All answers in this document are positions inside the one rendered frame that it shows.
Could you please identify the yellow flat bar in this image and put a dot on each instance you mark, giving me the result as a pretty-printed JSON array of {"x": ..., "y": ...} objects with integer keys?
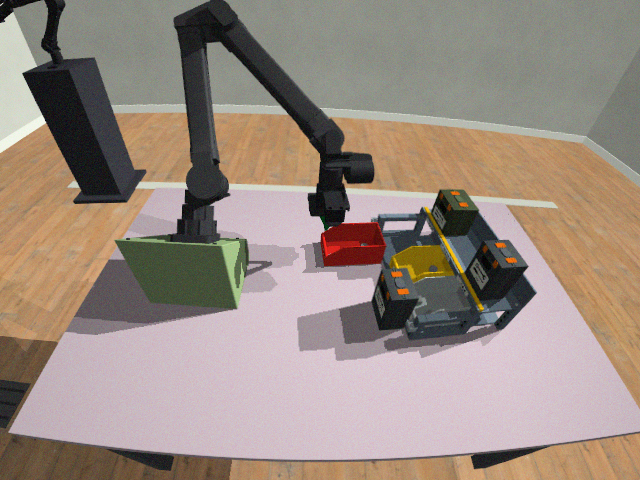
[{"x": 455, "y": 261}]

